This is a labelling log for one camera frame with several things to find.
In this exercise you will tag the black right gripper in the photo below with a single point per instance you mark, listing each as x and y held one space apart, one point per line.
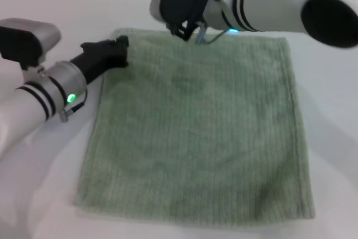
193 25

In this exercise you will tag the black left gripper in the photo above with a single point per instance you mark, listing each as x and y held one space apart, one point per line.
98 58

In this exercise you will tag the green terry towel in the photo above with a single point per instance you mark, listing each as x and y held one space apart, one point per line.
195 127

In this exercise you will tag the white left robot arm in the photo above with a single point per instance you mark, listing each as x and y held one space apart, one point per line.
28 104

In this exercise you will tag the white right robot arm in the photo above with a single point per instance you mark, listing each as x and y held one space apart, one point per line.
279 1

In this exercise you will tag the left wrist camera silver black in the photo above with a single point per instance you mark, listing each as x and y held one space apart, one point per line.
25 43

